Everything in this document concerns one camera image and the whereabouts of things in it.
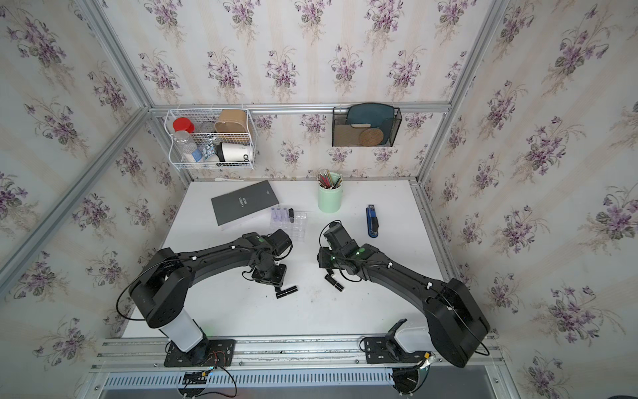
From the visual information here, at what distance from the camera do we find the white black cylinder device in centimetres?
93

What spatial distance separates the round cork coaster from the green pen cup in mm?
179

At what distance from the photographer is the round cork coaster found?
975 mm

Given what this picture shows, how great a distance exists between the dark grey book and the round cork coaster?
461 millimetres

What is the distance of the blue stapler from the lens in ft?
3.28

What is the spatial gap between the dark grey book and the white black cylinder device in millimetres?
208

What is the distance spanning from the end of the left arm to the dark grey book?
34cm

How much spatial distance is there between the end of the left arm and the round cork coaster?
1.93 feet

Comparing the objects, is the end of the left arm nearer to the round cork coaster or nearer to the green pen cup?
the green pen cup

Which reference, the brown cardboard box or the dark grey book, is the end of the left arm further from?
the brown cardboard box

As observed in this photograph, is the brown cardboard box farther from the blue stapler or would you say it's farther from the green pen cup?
the blue stapler

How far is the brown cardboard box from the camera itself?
899 millimetres
